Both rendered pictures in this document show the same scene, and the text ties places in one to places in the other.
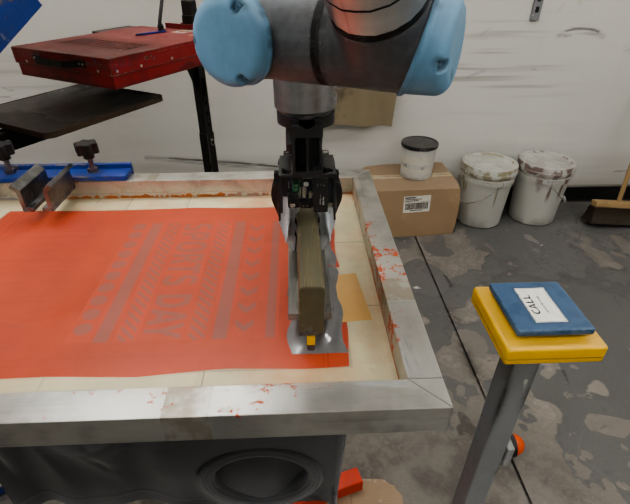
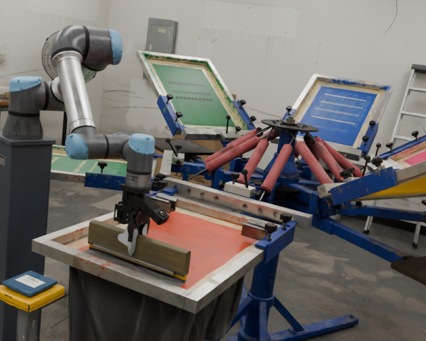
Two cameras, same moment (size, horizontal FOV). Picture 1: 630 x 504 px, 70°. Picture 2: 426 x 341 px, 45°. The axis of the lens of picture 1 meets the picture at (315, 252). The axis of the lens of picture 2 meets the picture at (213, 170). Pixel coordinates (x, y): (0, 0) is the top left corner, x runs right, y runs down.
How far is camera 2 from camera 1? 1.90 m
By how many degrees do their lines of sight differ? 105
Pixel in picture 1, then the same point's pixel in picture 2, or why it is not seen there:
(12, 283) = (196, 229)
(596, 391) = not seen: outside the picture
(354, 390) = (59, 233)
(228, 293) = not seen: hidden behind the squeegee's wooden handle
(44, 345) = (153, 226)
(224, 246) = not seen: hidden behind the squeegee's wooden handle
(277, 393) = (76, 228)
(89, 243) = (212, 241)
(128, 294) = (164, 238)
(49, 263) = (204, 234)
